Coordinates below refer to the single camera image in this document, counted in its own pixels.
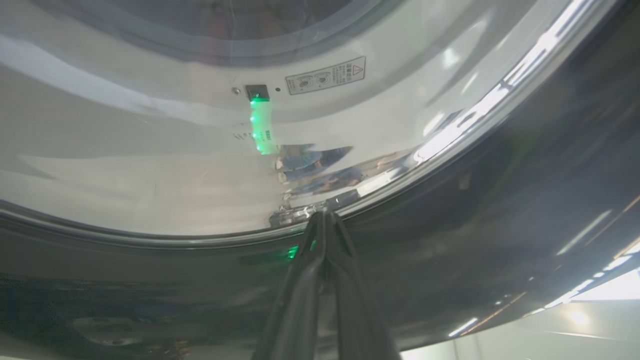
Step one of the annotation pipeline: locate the white front-load washing machine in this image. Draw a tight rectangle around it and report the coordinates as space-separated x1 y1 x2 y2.
0 0 603 237

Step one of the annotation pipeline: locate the dark round washer door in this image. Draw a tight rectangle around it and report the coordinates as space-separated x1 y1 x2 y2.
0 0 640 360

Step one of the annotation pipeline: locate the warning label sticker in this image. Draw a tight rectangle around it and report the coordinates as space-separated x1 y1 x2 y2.
285 56 367 96

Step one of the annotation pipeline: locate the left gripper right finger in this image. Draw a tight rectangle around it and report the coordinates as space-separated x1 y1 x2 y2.
320 212 402 360

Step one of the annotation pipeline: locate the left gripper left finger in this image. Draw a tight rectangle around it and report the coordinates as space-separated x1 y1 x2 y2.
249 212 329 360

